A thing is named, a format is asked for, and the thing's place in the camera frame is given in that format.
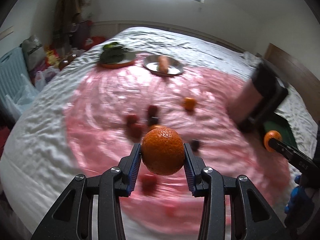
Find wall switch plate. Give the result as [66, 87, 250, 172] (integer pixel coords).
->
[0, 26, 14, 40]

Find right gloved hand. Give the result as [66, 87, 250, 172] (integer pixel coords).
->
[285, 174, 317, 217]

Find crumpled white pillow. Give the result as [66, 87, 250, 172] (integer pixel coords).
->
[241, 51, 261, 66]

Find striped white plate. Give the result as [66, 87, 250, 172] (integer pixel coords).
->
[143, 55, 184, 77]

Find light blue suitcase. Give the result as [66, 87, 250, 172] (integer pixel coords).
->
[0, 47, 30, 116]

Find carrot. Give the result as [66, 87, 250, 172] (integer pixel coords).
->
[157, 56, 169, 74]

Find orange plate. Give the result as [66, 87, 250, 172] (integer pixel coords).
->
[99, 52, 136, 69]

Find red fruit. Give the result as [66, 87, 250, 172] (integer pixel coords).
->
[126, 114, 139, 127]
[147, 105, 158, 118]
[129, 123, 144, 139]
[140, 174, 158, 196]

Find wooden headboard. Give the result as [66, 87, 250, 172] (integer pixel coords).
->
[264, 43, 320, 122]

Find dark plum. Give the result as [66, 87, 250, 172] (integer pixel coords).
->
[190, 139, 201, 152]
[148, 116, 159, 127]

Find grey shopping bag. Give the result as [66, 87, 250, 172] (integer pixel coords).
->
[21, 35, 46, 72]

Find red bag on floor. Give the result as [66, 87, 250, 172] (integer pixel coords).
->
[82, 36, 107, 50]

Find black electric kettle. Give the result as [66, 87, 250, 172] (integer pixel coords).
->
[226, 59, 289, 133]

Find green tray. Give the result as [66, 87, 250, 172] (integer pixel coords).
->
[257, 113, 297, 148]

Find red cloth at left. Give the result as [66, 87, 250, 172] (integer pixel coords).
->
[0, 127, 10, 157]

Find pink plastic sheet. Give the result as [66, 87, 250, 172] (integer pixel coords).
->
[64, 53, 290, 235]

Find orange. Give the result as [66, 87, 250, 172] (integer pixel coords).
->
[263, 130, 283, 152]
[149, 125, 163, 131]
[183, 97, 197, 112]
[141, 127, 185, 176]

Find brown hanging coat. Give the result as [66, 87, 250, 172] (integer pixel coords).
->
[53, 0, 81, 48]

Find green leafy vegetable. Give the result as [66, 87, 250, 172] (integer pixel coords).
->
[100, 42, 129, 63]

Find white plastic bag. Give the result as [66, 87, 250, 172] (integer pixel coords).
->
[5, 74, 39, 122]

